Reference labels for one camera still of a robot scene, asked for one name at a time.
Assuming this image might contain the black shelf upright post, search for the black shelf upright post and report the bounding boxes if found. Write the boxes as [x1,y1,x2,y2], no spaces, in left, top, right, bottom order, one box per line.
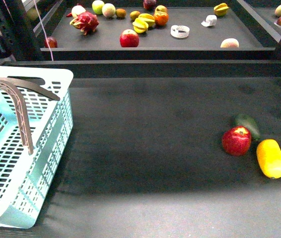
[0,0,44,61]

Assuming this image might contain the yellow starfruit behind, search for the yellow starfruit behind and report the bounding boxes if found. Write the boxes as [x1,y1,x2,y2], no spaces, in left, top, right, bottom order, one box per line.
[138,13,155,27]

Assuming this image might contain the brown kiwi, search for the brown kiwi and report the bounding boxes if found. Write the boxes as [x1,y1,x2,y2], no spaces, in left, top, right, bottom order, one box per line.
[130,10,141,21]
[115,8,127,19]

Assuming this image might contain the yellow-red fruit behind persimmon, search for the yellow-red fruit behind persimmon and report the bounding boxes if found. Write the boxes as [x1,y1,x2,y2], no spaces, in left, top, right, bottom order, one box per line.
[155,5,168,13]

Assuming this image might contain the yellow starfruit far right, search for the yellow starfruit far right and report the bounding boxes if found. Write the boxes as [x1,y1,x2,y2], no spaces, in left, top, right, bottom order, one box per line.
[213,3,230,17]

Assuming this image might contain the yellow mango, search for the yellow mango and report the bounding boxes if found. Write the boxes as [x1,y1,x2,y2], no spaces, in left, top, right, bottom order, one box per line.
[256,139,281,179]

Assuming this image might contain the small red apple left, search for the small red apple left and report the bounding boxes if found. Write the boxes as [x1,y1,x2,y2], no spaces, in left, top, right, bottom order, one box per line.
[44,37,58,48]

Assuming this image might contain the red apple near mango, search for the red apple near mango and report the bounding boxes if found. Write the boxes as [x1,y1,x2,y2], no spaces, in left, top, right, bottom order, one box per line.
[221,126,251,156]

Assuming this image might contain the green apple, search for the green apple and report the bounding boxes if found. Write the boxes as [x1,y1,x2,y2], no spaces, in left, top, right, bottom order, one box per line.
[92,0,105,15]

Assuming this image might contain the orange persimmon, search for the orange persimmon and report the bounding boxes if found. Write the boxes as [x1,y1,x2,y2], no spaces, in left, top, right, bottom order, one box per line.
[153,11,169,26]

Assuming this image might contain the light blue plastic basket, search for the light blue plastic basket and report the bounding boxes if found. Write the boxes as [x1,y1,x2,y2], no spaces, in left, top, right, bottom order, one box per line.
[0,66,73,229]

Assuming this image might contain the white onion-like fruit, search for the white onion-like fruit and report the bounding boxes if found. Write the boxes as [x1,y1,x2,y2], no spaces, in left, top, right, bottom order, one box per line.
[71,5,86,18]

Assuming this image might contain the grey basket handle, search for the grey basket handle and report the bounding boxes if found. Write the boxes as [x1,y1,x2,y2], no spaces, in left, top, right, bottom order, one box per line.
[0,77,60,155]

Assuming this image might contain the pale peach fruit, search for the pale peach fruit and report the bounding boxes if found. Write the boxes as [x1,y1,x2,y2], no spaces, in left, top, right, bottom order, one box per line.
[102,3,116,18]

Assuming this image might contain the yellow starfruit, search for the yellow starfruit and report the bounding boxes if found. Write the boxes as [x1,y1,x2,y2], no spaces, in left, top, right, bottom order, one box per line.
[133,18,149,34]
[213,3,230,17]
[138,13,155,27]

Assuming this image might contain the peach at shelf edge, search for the peach at shelf edge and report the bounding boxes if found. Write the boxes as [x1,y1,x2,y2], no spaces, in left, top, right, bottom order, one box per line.
[220,38,239,48]

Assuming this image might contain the yellow starfruit front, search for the yellow starfruit front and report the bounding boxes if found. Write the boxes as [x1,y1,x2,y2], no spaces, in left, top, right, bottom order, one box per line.
[133,18,149,34]

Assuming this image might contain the dark red plum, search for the dark red plum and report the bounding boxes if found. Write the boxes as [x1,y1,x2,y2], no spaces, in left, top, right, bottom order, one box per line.
[143,0,156,10]

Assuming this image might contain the pink hanging cord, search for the pink hanging cord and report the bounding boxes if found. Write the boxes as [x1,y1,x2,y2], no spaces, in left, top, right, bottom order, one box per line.
[32,0,55,61]

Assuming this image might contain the brown kiwi left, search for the brown kiwi left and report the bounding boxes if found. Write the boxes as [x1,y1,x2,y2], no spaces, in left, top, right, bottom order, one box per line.
[115,8,127,19]

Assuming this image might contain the dark green avocado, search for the dark green avocado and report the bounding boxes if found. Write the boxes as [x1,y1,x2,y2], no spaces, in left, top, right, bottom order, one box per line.
[234,114,261,141]

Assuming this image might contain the pink dragon fruit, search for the pink dragon fruit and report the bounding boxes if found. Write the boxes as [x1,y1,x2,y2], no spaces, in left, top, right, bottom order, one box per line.
[70,11,99,36]

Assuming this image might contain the red apple on shelf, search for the red apple on shelf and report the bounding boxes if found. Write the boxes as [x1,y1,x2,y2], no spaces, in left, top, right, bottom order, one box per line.
[119,29,140,48]

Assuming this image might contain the brown kiwi right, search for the brown kiwi right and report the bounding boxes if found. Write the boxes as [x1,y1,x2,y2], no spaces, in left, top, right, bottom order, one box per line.
[130,10,141,21]

